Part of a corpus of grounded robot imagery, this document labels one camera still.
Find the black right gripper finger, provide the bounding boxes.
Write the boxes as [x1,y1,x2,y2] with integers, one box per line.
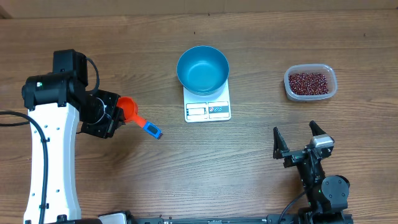
[309,120,326,136]
[273,127,290,159]

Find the red measuring scoop blue handle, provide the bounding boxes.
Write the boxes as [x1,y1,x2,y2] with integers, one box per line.
[117,96,163,139]

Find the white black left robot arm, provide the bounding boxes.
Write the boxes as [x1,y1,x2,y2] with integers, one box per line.
[22,49,124,223]

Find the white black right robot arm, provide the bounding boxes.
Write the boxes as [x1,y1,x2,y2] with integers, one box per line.
[273,121,353,224]

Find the white digital kitchen scale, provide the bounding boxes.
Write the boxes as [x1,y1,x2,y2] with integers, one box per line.
[183,81,231,123]

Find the teal plastic bowl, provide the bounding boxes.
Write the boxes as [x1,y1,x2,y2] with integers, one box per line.
[176,45,230,96]

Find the red adzuki beans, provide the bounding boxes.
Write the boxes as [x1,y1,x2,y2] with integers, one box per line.
[288,73,329,95]

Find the clear plastic food container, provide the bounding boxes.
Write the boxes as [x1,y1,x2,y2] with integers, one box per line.
[284,64,338,101]

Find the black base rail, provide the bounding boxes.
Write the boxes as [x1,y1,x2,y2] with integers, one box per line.
[98,211,354,224]

